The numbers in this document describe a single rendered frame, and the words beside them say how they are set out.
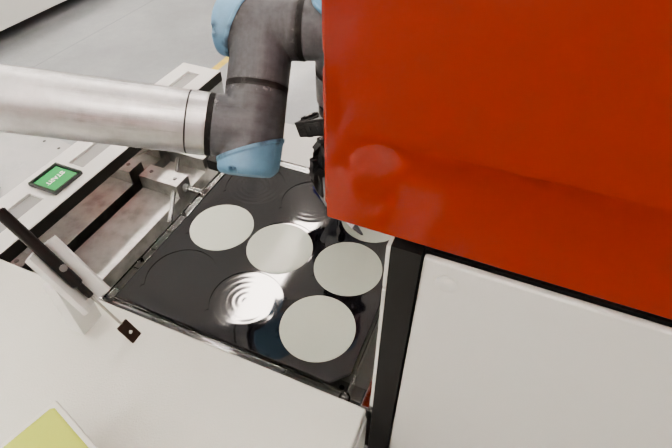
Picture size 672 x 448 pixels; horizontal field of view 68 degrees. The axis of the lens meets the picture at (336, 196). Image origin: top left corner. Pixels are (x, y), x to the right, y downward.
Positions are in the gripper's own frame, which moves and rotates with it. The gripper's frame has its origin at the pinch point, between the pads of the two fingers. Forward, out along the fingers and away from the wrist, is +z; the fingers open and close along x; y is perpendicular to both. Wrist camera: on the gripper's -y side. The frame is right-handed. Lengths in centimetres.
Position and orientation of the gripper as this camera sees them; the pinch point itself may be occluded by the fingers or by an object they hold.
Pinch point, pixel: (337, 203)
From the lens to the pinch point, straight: 80.0
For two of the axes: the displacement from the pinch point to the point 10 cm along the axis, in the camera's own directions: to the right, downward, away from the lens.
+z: 0.1, 7.4, 6.7
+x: 8.4, -3.7, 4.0
